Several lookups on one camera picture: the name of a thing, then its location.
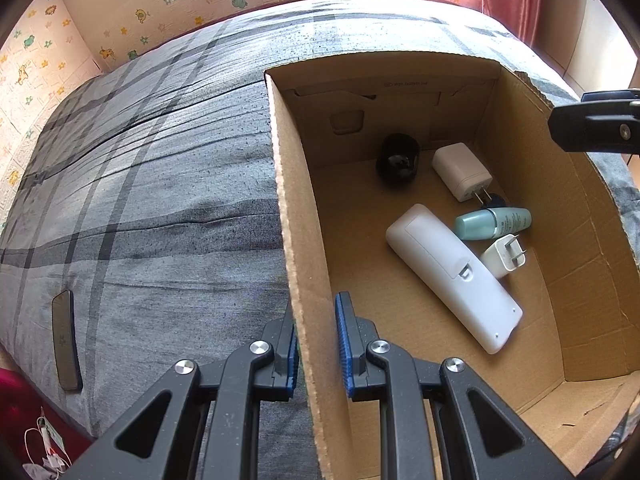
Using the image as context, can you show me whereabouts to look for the white remote control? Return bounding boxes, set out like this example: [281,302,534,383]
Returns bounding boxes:
[385,203,524,355]

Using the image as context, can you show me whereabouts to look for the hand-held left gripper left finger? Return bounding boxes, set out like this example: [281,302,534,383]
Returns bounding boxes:
[62,302,302,480]

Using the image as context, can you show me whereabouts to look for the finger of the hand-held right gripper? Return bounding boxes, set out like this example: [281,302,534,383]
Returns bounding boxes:
[547,88,640,153]

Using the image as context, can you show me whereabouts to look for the grey plaid bed sheet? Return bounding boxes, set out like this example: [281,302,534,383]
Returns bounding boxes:
[0,0,636,480]

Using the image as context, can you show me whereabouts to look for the red mattress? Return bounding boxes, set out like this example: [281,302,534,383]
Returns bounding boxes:
[0,367,93,480]

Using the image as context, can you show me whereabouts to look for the small white charger plug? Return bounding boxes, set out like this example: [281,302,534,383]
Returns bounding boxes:
[480,234,527,279]

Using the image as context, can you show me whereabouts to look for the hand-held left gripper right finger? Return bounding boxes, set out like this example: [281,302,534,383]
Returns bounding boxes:
[334,291,576,480]

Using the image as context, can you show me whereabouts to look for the green cosmetic bottle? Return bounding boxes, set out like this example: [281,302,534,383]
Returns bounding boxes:
[454,207,532,241]

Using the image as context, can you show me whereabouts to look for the black cup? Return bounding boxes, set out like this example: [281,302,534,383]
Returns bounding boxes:
[376,133,420,187]

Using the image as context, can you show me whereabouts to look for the beige wardrobe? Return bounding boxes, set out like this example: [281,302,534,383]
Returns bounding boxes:
[537,0,636,96]

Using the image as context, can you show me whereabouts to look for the white cable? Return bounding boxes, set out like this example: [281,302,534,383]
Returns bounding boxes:
[22,407,71,480]

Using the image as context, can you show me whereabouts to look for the black smartphone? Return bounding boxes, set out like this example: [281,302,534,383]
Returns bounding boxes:
[51,290,83,391]

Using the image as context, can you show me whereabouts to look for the large white charger plug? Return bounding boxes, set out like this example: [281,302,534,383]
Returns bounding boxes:
[432,143,494,203]

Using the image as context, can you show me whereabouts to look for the cardboard box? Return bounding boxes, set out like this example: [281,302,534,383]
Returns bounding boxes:
[263,50,640,480]

